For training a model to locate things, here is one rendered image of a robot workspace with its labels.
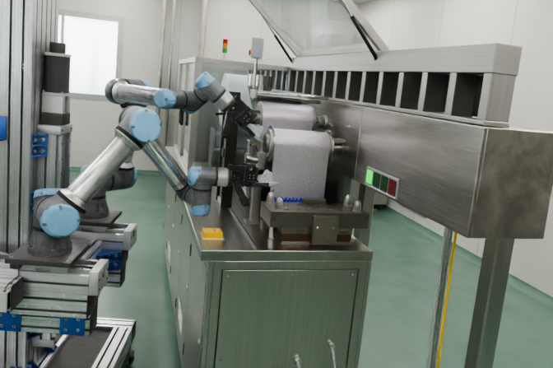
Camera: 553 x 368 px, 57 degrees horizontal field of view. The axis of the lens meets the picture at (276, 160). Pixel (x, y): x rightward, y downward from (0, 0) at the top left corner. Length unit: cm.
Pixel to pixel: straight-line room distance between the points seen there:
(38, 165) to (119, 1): 554
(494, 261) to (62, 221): 135
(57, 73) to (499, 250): 168
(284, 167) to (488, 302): 91
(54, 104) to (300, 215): 105
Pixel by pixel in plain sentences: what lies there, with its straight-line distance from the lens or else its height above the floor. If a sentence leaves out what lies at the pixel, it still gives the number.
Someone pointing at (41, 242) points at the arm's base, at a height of 87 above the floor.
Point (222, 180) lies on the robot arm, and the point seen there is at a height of 110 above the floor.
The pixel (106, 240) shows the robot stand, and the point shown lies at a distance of 248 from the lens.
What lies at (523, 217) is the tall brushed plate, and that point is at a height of 120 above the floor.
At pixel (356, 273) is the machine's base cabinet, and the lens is 203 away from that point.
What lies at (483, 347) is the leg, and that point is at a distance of 174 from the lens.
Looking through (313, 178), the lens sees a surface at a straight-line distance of 212.
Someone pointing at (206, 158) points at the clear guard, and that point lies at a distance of 306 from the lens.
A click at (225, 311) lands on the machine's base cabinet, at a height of 67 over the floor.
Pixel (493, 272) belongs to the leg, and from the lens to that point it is 165.
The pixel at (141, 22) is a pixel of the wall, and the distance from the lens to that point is 755.
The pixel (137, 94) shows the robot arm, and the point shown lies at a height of 140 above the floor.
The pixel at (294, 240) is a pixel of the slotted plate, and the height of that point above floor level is 91.
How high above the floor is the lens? 150
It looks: 9 degrees down
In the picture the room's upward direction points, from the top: 6 degrees clockwise
